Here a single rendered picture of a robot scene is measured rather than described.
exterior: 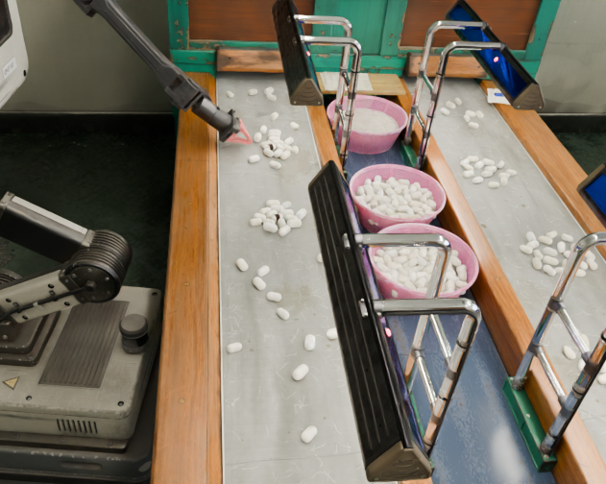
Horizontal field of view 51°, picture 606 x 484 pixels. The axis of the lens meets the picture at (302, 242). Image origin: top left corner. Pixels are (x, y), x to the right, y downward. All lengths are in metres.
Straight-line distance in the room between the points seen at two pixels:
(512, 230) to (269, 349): 0.78
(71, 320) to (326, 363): 0.76
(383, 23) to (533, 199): 0.84
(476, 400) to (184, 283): 0.68
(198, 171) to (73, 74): 1.72
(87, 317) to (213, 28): 1.08
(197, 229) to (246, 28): 0.94
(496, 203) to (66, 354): 1.22
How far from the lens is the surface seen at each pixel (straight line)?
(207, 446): 1.17
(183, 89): 1.83
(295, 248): 1.58
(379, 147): 2.10
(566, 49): 3.84
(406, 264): 1.59
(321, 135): 1.99
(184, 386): 1.25
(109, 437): 1.68
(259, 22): 2.31
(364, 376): 0.87
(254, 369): 1.30
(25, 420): 1.70
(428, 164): 1.96
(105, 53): 3.35
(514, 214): 1.86
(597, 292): 1.70
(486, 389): 1.45
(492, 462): 1.35
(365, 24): 2.36
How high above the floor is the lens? 1.75
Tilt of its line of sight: 39 degrees down
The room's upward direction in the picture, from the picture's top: 6 degrees clockwise
